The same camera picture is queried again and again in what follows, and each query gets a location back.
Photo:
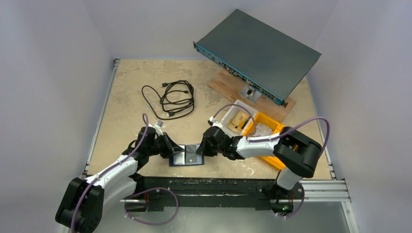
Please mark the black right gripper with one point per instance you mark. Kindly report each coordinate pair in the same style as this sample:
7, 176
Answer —
208, 144

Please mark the gold cards stack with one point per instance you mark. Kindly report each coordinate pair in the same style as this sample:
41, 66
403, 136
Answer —
238, 122

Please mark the white cards in yellow bin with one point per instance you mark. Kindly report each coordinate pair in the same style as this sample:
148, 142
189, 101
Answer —
263, 130

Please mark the white plastic bin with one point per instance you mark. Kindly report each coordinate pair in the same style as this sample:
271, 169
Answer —
232, 112

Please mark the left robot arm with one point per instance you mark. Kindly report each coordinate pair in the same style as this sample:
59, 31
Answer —
86, 200

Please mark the yellow plastic bin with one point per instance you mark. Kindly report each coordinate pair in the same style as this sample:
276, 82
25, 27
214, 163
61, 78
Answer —
277, 128

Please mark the aluminium table frame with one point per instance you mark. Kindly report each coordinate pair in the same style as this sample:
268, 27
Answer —
174, 96

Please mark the metal stand bracket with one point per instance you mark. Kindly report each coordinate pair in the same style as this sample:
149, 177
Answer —
249, 93

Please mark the blue network switch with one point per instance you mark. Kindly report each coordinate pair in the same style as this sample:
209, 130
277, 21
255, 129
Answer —
266, 59

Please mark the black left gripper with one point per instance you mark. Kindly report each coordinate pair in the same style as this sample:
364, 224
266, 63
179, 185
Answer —
164, 144

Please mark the wooden board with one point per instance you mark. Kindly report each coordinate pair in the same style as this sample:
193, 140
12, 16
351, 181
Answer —
230, 87

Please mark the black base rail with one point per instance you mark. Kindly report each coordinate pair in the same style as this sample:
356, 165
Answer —
157, 193

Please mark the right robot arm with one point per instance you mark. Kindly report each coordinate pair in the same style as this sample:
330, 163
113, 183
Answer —
298, 152

